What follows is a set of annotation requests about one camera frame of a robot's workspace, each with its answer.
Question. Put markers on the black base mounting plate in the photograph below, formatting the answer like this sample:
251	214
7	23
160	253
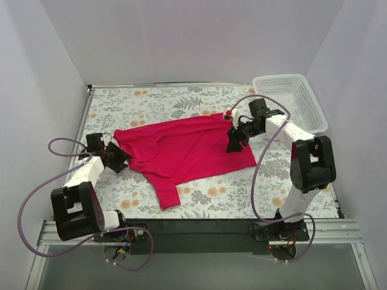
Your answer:
176	236

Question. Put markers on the magenta t shirt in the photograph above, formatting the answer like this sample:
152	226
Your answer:
174	152

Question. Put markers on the aluminium frame rail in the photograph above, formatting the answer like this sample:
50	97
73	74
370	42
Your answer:
333	258

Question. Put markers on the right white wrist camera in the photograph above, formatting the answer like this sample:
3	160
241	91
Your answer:
232	115

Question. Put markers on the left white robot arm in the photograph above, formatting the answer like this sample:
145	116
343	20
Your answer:
77	210

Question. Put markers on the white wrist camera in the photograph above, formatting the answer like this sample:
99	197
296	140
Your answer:
232	115
106	138

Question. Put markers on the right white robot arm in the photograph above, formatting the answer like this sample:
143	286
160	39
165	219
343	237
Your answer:
312	166

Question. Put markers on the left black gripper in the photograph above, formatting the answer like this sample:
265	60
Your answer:
120	159

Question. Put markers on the floral patterned table mat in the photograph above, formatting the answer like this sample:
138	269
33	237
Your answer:
226	196

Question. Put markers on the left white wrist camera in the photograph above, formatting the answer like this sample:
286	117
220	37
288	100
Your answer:
106	138

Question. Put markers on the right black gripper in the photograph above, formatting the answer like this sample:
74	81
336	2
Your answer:
237	136

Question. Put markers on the white plastic basket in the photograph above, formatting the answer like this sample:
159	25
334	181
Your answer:
294	92

